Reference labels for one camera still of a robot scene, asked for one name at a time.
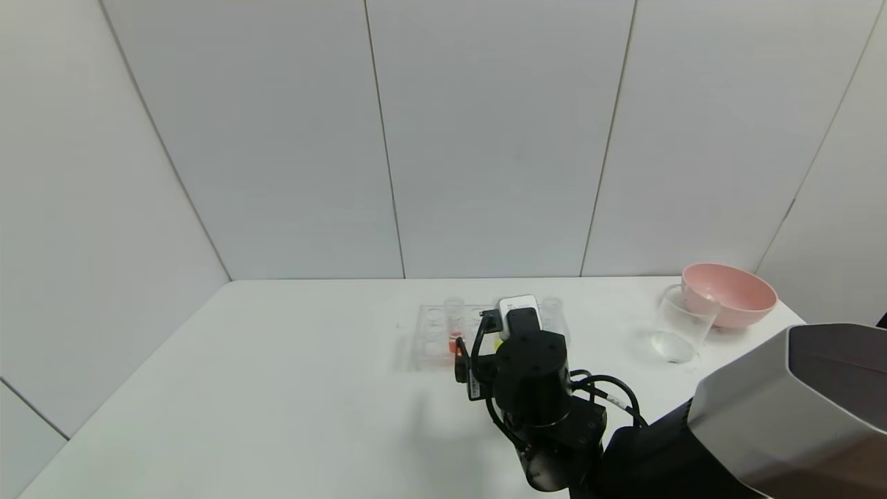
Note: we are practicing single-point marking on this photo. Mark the blue pigment test tube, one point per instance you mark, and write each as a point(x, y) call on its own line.
point(552, 312)

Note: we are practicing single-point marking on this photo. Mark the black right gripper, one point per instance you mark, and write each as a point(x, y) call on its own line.
point(474, 380)

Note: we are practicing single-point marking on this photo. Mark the black and grey right robot arm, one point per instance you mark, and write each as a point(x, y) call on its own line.
point(797, 402)

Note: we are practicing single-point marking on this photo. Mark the clear plastic beaker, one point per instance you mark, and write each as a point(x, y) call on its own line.
point(675, 333)

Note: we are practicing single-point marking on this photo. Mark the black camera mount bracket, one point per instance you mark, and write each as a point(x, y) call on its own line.
point(524, 324)

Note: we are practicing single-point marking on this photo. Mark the red pigment test tube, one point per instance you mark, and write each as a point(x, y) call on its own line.
point(455, 344)

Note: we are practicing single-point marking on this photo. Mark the clear acrylic test tube rack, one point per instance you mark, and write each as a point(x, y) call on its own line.
point(429, 334)

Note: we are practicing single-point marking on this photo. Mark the pink bowl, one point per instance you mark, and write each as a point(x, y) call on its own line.
point(745, 305)

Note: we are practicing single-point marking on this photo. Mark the yellow pigment test tube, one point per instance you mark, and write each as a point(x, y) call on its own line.
point(497, 344)

